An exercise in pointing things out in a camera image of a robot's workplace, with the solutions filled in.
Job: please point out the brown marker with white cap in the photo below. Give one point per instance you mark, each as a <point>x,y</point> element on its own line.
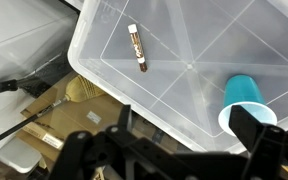
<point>137,46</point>

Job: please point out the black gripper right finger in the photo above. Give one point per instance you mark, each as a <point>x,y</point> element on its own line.
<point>270,150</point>

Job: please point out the blue plastic cup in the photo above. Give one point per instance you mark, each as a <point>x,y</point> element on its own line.
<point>242,93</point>

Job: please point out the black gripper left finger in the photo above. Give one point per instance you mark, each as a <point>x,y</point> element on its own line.
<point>94,156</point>

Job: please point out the large clear plastic storage bin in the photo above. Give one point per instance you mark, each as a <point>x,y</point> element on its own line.
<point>190,50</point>

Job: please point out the large open cardboard box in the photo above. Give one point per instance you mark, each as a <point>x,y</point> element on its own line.
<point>77,116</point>

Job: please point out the small clear plastic storage bin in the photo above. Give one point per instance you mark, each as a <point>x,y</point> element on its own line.
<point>24,23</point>

